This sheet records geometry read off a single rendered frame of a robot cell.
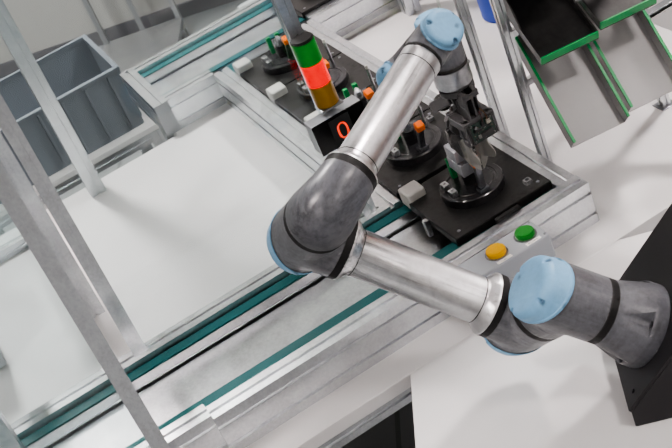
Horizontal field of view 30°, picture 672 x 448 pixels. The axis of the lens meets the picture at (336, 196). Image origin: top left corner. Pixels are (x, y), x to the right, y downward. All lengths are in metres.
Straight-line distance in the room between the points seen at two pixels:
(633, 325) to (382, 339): 0.57
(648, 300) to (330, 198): 0.56
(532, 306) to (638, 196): 0.67
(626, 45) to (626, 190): 0.31
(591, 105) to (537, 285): 0.70
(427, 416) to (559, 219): 0.52
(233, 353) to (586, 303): 0.82
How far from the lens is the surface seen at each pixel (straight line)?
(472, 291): 2.18
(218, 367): 2.59
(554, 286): 2.08
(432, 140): 2.84
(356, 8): 3.76
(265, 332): 2.61
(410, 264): 2.15
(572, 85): 2.71
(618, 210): 2.67
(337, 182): 2.01
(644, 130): 2.89
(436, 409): 2.36
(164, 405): 2.57
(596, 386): 2.30
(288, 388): 2.44
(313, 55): 2.49
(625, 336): 2.14
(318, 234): 2.02
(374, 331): 2.46
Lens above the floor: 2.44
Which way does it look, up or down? 31 degrees down
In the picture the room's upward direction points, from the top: 23 degrees counter-clockwise
